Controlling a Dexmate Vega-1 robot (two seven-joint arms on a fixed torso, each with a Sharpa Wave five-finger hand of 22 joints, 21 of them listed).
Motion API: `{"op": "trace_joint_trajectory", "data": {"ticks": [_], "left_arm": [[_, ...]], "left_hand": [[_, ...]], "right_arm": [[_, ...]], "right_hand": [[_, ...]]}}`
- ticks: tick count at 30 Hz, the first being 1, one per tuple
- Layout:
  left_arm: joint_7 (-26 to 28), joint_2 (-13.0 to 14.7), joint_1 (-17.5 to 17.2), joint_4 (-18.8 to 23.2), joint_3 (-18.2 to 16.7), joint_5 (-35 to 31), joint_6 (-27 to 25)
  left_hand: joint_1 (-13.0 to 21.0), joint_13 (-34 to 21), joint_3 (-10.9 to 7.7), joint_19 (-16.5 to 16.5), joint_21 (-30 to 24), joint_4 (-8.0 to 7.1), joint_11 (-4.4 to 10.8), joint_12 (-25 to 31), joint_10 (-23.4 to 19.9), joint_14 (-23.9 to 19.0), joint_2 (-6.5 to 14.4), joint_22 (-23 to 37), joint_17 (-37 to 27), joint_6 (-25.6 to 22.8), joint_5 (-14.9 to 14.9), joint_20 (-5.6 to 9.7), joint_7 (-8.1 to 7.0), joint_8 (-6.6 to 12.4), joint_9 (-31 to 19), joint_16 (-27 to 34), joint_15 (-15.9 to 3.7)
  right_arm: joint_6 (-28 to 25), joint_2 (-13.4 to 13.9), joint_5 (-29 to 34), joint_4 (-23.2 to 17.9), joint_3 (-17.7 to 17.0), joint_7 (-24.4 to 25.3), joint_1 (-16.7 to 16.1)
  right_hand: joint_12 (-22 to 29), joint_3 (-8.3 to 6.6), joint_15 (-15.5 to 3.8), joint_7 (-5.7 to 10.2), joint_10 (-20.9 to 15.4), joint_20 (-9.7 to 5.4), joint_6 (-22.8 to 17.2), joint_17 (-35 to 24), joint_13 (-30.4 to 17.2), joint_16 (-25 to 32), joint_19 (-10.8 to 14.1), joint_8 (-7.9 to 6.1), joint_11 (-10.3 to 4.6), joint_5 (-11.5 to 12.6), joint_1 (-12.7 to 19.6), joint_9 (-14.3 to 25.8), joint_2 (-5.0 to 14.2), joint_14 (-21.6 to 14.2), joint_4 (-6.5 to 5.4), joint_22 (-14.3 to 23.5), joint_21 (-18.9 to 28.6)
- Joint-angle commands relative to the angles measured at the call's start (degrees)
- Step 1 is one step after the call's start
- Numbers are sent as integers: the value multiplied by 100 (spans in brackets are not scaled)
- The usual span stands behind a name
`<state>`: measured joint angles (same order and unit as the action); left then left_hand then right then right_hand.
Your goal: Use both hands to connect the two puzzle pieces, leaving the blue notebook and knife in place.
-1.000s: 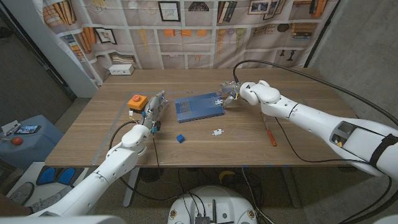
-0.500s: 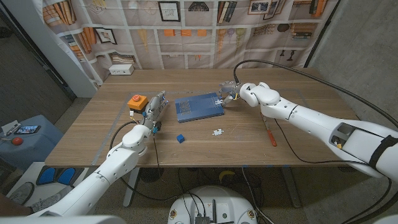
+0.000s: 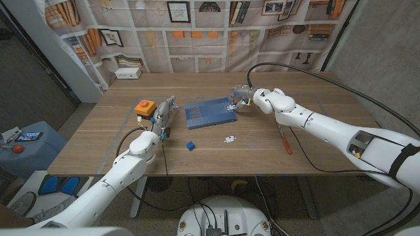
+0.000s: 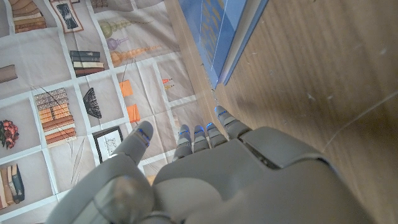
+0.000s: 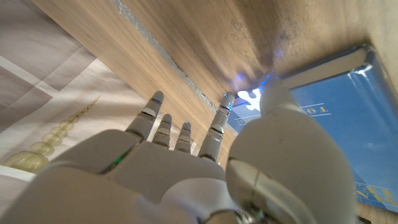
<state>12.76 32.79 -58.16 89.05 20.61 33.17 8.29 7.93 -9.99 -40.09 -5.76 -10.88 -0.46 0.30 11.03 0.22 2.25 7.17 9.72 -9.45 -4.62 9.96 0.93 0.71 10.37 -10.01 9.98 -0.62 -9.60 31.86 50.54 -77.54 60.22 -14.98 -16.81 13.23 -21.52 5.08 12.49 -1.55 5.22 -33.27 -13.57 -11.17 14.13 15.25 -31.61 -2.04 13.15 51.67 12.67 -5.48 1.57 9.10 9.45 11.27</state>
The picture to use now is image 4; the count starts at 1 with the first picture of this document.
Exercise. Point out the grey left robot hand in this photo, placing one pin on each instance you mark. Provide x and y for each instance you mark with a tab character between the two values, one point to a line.
233	180

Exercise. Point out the blue puzzle board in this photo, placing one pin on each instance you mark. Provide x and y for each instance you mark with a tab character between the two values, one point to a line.
217	31

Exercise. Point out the printed bookshelf backdrop cloth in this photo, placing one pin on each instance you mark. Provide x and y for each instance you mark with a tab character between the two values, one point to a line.
62	93

